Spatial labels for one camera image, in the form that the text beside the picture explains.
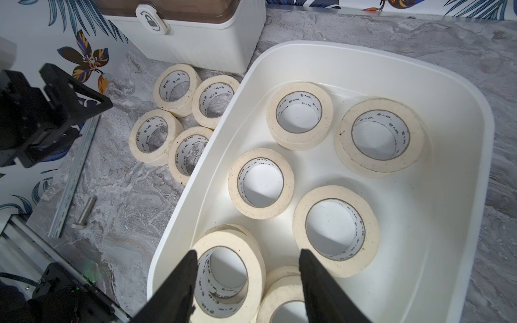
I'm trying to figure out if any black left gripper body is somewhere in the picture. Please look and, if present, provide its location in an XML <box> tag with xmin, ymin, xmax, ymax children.
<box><xmin>1</xmin><ymin>69</ymin><xmax>81</xmax><ymax>168</ymax></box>

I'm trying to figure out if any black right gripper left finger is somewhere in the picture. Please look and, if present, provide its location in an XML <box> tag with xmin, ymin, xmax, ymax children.
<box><xmin>131</xmin><ymin>250</ymin><xmax>198</xmax><ymax>323</ymax></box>

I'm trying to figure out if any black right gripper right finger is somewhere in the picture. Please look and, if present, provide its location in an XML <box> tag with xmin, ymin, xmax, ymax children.
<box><xmin>299</xmin><ymin>249</ymin><xmax>370</xmax><ymax>323</ymax></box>

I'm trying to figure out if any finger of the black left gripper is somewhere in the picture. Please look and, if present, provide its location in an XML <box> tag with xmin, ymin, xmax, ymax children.
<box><xmin>40</xmin><ymin>63</ymin><xmax>113</xmax><ymax>125</ymax></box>

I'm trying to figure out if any cream masking tape roll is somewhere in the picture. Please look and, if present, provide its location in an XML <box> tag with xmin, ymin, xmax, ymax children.
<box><xmin>153</xmin><ymin>64</ymin><xmax>201</xmax><ymax>118</ymax></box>
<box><xmin>335</xmin><ymin>98</ymin><xmax>425</xmax><ymax>178</ymax></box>
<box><xmin>255</xmin><ymin>266</ymin><xmax>308</xmax><ymax>322</ymax></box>
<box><xmin>189</xmin><ymin>224</ymin><xmax>266</xmax><ymax>322</ymax></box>
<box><xmin>168</xmin><ymin>127</ymin><xmax>214</xmax><ymax>186</ymax></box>
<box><xmin>228</xmin><ymin>148</ymin><xmax>295</xmax><ymax>220</ymax></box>
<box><xmin>192</xmin><ymin>75</ymin><xmax>240</xmax><ymax>129</ymax></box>
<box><xmin>293</xmin><ymin>185</ymin><xmax>380</xmax><ymax>277</ymax></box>
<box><xmin>266</xmin><ymin>82</ymin><xmax>334</xmax><ymax>151</ymax></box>
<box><xmin>129</xmin><ymin>109</ymin><xmax>184</xmax><ymax>166</ymax></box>

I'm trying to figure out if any white plastic storage tray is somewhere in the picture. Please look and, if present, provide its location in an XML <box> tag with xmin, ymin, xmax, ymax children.
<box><xmin>147</xmin><ymin>41</ymin><xmax>494</xmax><ymax>322</ymax></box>

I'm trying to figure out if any aluminium strip on table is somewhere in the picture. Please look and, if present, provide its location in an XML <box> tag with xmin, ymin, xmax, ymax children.
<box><xmin>48</xmin><ymin>115</ymin><xmax>100</xmax><ymax>238</ymax></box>

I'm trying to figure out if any metal bolt on table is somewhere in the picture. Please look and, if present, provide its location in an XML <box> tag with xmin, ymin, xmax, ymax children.
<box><xmin>71</xmin><ymin>196</ymin><xmax>97</xmax><ymax>230</ymax></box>

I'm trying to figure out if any brown lidded white toolbox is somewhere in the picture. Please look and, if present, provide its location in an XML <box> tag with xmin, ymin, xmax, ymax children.
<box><xmin>95</xmin><ymin>1</ymin><xmax>267</xmax><ymax>73</ymax></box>

